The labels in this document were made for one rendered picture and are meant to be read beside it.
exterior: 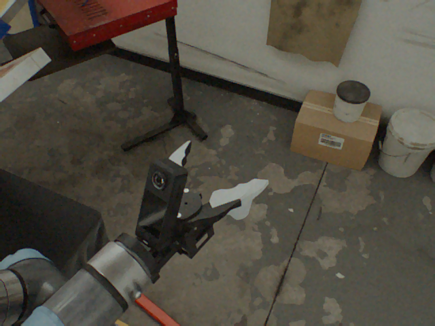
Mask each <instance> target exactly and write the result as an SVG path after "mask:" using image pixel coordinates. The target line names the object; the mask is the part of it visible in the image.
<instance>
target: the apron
mask: <svg viewBox="0 0 435 326"><path fill-rule="evenodd" d="M361 3H362V0H271V6H270V13H269V20H268V31H267V38H266V46H272V47H274V48H276V49H278V50H281V51H283V52H291V53H297V54H302V55H303V56H305V57H307V58H309V60H312V61H330V62H331V63H332V64H334V65H335V66H337V67H338V65H339V63H340V61H341V58H342V55H343V52H344V50H345V47H346V45H347V42H348V39H349V36H350V34H351V31H352V28H353V26H354V24H355V21H356V18H357V16H358V12H359V9H360V5H361Z"/></svg>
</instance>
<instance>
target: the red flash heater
mask: <svg viewBox="0 0 435 326"><path fill-rule="evenodd" d="M36 1H37V3H38V4H39V6H40V8H41V10H42V6H43V7H44V9H45V11H46V12H45V13H44V14H45V15H46V17H47V18H48V20H49V21H50V22H51V23H52V24H57V25H58V26H59V28H60V31H59V30H58V29H56V30H57V31H58V32H59V33H60V35H61V36H62V38H63V39H64V40H65V41H66V42H67V44H68V45H69V47H70V48H71V49H72V50H73V52H76V51H78V50H82V49H84V48H87V47H90V46H93V45H95V44H98V43H101V42H102V41H106V40H108V39H111V38H114V37H117V36H119V35H123V34H125V33H128V32H131V31H134V30H136V29H140V28H142V27H144V26H147V25H149V24H152V23H155V22H158V21H161V20H164V19H166V18H171V17H174V16H177V8H178V2H177V0H88V2H87V3H86V5H85V6H84V7H83V4H84V3H85V2H86V0H36Z"/></svg>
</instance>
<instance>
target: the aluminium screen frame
mask: <svg viewBox="0 0 435 326"><path fill-rule="evenodd" d="M50 61H51V60H50V58H48V57H47V54H46V53H45V52H44V51H43V50H42V49H41V48H39V49H37V50H35V51H33V52H31V53H29V54H25V55H24V56H21V57H20V58H17V59H16V60H13V61H12V62H9V63H7V64H6V65H3V66H2V67H0V102H1V101H3V100H4V99H5V98H7V97H8V96H9V95H10V94H11V93H12V92H14V91H15V90H16V89H17V88H19V87H20V86H21V85H23V83H24V82H26V81H27V80H28V79H29V78H31V77H32V76H33V75H34V74H36V72H38V71H39V70H40V69H42V68H43V67H44V66H45V65H47V64H48V62H50Z"/></svg>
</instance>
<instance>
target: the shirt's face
mask: <svg viewBox="0 0 435 326"><path fill-rule="evenodd" d="M98 215H99V212H98V211H96V210H94V209H92V208H89V207H87V206H85V205H83V204H80V203H79V202H74V201H72V200H70V199H68V198H65V197H63V196H60V195H58V194H56V193H54V192H51V191H49V190H47V189H46V188H43V187H41V186H39V185H36V184H34V183H31V182H30V181H27V180H25V179H23V178H20V177H18V176H16V175H13V174H12V173H9V172H7V171H5V170H2V169H0V262H2V261H3V260H4V259H5V258H6V257H7V256H9V255H13V254H14V253H15V252H17V251H18V250H21V249H33V250H36V251H38V252H39V253H40V254H41V255H43V256H44V257H45V258H47V259H49V260H50V261H51V262H52V263H53V264H54V265H55V266H56V268H57V269H58V268H59V267H60V265H61V264H62V263H63V262H64V260H65V259H66V258H67V256H68V255H69V254H70V252H71V251H72V250H73V248H74V247H75V246H76V244H77V243H78V242H79V241H80V239H81V238H82V237H83V235H84V234H85V233H86V232H87V230H88V229H89V228H90V226H91V225H92V224H93V223H94V221H95V219H96V218H97V217H98Z"/></svg>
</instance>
